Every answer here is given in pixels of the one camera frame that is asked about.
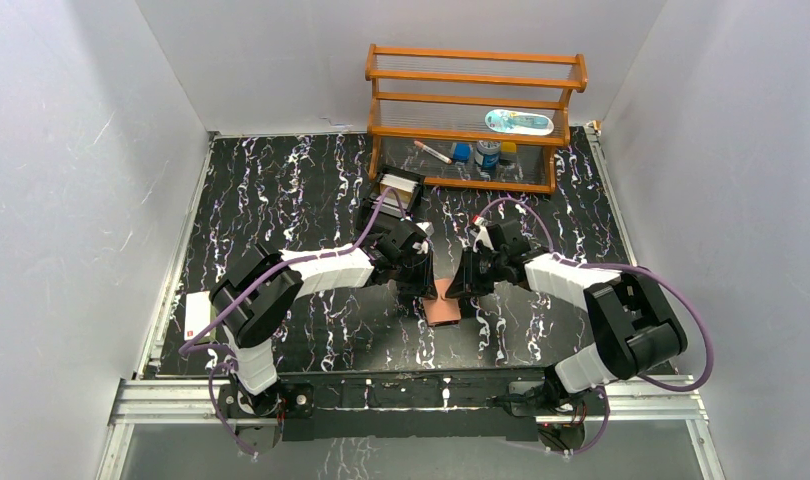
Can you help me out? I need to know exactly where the brown leather card holder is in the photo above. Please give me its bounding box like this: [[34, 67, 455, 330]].
[[421, 278, 462, 327]]

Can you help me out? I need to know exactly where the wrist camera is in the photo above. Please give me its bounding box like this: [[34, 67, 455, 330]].
[[473, 218, 532, 256], [391, 219, 434, 255]]

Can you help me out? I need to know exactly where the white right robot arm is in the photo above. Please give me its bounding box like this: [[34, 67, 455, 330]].
[[445, 243, 688, 414]]

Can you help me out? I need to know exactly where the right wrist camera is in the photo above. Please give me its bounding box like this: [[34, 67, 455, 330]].
[[473, 218, 532, 256]]

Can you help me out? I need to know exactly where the blue white packaged item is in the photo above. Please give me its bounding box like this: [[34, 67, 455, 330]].
[[484, 109, 555, 136]]

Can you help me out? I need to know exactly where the orange wooden shelf rack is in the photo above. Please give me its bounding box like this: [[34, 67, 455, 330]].
[[364, 44, 589, 194]]

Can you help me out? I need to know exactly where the blue white can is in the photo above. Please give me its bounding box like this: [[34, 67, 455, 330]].
[[474, 140, 502, 170]]

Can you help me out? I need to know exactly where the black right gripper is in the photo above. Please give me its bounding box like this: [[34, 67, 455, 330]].
[[445, 246, 507, 298]]

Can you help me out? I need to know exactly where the white red card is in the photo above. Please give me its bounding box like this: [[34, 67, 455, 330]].
[[183, 291, 215, 342]]

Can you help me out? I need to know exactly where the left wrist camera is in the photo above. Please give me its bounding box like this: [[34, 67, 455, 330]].
[[391, 219, 434, 255]]

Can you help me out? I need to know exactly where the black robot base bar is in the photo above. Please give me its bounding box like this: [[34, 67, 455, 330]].
[[214, 360, 618, 444]]

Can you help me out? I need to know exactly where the red white marker pen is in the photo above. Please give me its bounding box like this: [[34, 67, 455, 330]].
[[413, 140, 453, 165]]

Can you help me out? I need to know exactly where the black card dispenser box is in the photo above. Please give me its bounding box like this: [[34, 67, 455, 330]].
[[354, 165, 425, 235]]

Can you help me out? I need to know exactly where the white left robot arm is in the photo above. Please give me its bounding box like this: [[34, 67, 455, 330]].
[[209, 220, 437, 416]]

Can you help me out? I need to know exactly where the small blue cube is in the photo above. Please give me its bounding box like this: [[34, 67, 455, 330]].
[[450, 142, 472, 163]]

